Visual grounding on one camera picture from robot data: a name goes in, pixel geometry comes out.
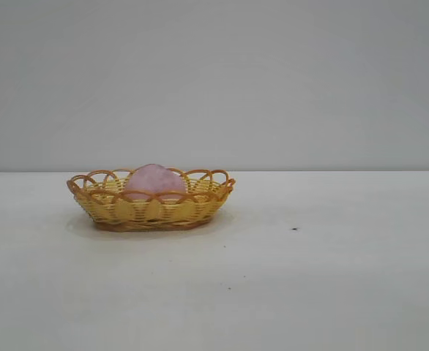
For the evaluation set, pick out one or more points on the pink peach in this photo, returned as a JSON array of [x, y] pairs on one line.
[[154, 181]]

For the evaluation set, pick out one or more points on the yellow woven wicker basket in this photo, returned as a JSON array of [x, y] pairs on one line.
[[145, 214]]

